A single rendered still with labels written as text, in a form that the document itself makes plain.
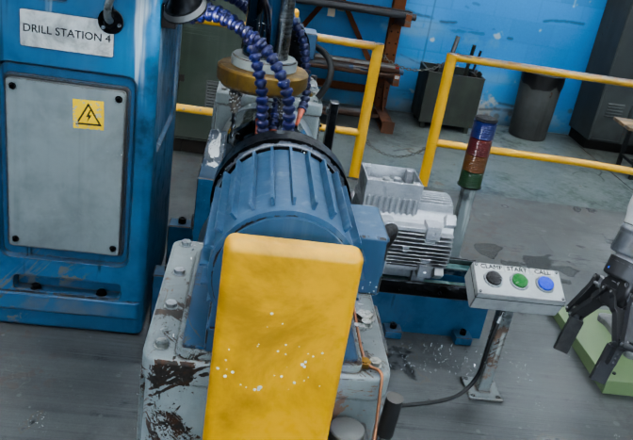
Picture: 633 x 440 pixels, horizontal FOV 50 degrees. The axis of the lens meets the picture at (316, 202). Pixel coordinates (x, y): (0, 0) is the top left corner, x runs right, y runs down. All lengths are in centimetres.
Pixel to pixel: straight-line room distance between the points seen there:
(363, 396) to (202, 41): 384
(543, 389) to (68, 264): 99
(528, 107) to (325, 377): 591
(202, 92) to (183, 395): 385
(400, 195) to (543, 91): 510
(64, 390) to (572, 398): 99
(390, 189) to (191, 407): 75
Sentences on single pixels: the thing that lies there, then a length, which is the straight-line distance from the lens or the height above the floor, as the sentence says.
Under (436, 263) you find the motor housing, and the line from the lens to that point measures 148.
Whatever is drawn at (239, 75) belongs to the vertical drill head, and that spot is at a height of 133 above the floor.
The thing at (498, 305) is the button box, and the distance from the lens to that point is 132.
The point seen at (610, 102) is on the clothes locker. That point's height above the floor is 47.
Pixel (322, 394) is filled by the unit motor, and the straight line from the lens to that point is 71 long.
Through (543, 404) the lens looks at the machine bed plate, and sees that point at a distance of 150.
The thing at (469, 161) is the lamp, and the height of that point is 110.
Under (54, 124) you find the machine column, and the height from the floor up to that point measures 123.
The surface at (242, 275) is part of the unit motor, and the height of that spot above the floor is 132.
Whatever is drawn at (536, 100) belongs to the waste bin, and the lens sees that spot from 650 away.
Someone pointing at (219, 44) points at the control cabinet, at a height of 76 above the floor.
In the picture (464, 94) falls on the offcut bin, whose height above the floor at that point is 35.
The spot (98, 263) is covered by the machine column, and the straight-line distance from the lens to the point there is 138.
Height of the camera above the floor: 163
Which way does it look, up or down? 23 degrees down
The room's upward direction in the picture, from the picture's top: 9 degrees clockwise
